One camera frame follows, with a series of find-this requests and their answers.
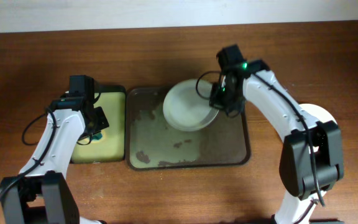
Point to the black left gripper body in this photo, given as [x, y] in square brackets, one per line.
[98, 123]

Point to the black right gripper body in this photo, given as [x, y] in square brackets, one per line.
[224, 98]

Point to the white plate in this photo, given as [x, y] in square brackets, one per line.
[185, 110]
[318, 112]

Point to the green and yellow sponge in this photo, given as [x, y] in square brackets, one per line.
[97, 136]

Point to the white plate front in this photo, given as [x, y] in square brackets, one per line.
[318, 112]

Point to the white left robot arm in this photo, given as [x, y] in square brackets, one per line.
[40, 193]

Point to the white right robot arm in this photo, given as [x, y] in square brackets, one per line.
[311, 161]

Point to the black soapy water tray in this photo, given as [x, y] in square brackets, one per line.
[110, 148]

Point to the large brown serving tray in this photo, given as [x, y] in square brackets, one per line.
[151, 143]

